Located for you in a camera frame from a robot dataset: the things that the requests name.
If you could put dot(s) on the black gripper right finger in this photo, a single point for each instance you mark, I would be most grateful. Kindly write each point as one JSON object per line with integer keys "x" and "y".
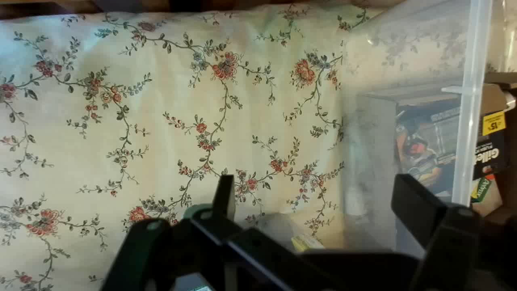
{"x": 450, "y": 243}

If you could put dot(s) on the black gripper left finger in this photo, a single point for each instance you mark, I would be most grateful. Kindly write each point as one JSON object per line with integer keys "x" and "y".
{"x": 140, "y": 253}

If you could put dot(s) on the black packet yellow tag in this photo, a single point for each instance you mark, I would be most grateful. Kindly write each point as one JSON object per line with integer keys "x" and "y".
{"x": 490, "y": 156}

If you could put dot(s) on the brown cardboard box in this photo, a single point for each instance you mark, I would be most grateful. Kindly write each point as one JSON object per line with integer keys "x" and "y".
{"x": 377, "y": 162}

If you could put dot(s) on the large clear plastic storage box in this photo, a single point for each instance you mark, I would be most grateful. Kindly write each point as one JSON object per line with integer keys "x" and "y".
{"x": 421, "y": 54}

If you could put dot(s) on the floral bedspread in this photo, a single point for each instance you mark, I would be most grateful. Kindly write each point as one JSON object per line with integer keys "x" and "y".
{"x": 162, "y": 107}

